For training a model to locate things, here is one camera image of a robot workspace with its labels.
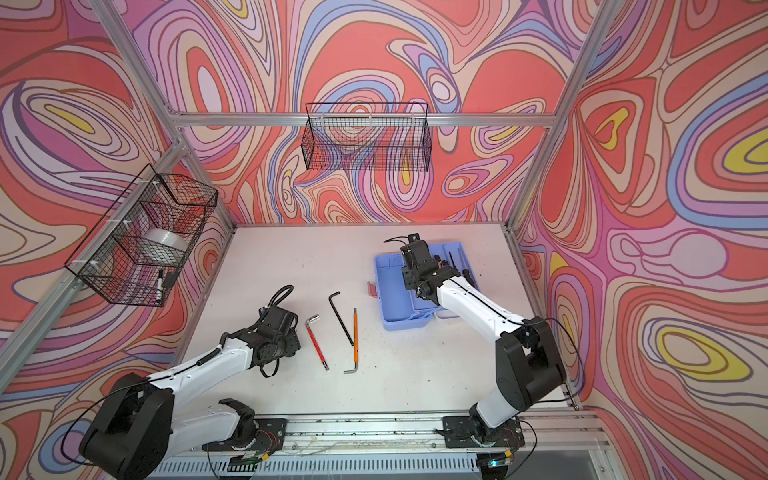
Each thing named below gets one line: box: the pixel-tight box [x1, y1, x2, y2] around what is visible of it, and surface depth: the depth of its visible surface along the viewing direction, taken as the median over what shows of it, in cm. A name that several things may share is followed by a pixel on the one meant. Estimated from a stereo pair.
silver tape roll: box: [142, 228, 189, 252], surface depth 75 cm
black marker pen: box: [156, 268, 164, 305], surface depth 74 cm
